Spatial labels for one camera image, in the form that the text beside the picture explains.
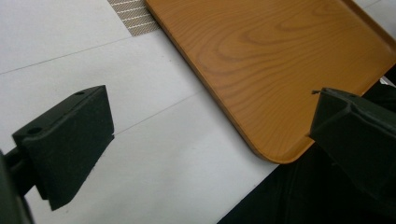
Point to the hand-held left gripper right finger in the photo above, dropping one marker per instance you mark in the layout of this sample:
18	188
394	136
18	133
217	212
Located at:
358	140

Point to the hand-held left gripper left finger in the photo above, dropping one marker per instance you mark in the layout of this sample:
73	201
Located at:
67	143

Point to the wooden tray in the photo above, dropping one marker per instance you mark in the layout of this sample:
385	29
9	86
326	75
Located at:
280	74

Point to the beige woven mat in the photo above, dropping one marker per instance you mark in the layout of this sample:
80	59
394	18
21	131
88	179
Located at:
135	17

